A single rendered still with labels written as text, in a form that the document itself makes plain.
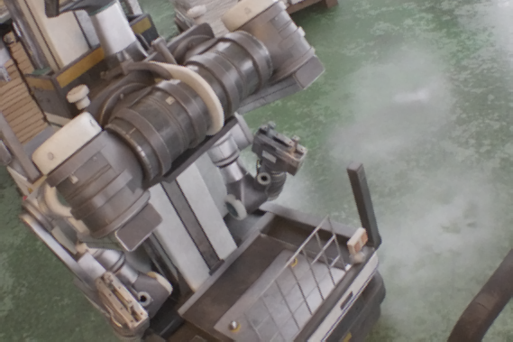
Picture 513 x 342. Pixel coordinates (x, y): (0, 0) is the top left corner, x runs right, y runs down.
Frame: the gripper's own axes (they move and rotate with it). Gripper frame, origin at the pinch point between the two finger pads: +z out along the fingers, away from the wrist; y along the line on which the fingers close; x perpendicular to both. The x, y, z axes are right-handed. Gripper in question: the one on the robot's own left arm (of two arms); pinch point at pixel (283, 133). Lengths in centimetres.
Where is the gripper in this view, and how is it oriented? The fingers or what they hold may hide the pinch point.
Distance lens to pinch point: 127.4
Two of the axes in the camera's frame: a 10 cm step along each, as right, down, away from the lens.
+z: 1.1, -5.6, -8.2
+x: -5.3, 6.6, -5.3
